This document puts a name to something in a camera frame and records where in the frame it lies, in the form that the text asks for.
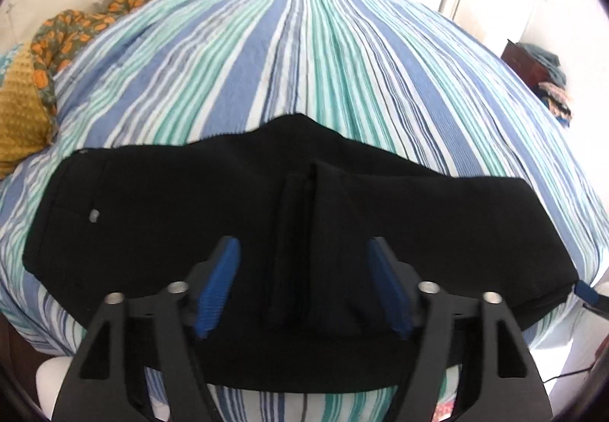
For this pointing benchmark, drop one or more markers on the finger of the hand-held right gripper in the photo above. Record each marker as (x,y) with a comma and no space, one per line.
(586,292)

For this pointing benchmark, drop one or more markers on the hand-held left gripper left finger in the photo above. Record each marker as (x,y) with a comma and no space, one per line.
(219,293)

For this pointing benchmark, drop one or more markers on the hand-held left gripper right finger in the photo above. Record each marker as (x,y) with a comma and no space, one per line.
(390,288)

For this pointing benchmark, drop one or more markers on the black pants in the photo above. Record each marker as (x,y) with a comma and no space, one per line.
(166,212)

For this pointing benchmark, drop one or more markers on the red patterned rug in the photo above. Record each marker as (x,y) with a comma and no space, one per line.
(449,410)

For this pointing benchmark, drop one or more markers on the white stool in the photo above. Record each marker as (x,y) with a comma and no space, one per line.
(50,384)

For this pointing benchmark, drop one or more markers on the mixed colourful clothes pile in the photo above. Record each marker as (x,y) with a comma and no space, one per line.
(559,100)

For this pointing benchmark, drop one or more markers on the blue-grey clothes heap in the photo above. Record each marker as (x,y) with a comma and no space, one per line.
(547,62)

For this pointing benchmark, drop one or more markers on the striped bed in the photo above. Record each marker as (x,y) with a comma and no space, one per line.
(309,46)

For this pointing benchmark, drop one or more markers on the mustard yellow cushion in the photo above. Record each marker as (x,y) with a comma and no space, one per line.
(19,117)

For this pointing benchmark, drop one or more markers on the teal patterned pillow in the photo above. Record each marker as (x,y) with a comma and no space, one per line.
(7,65)

